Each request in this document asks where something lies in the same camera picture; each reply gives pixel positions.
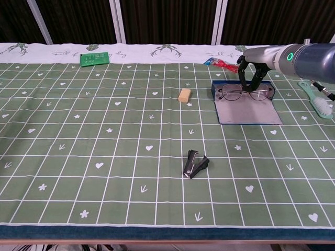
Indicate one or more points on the dark blue under cloth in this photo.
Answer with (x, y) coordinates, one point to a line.
(157, 232)

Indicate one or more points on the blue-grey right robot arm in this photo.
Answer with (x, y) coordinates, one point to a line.
(311, 61)

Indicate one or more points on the green grid tablecloth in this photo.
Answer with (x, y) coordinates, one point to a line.
(104, 130)

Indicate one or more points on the tan rectangular eraser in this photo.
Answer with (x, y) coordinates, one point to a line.
(184, 95)

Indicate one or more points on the mint green brush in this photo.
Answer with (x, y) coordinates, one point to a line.
(323, 107)

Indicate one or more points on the green card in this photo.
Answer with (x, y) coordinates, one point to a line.
(94, 59)

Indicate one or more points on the white partition post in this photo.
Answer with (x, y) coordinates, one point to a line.
(117, 21)
(217, 21)
(332, 39)
(39, 23)

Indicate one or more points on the blue floral glasses case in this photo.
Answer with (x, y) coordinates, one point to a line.
(246, 112)

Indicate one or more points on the small metal clip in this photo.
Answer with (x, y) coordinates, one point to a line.
(193, 164)

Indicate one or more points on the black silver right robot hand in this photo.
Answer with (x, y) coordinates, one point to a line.
(261, 56)

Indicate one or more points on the wire-frame eyeglasses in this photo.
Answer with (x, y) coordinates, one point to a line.
(231, 95)

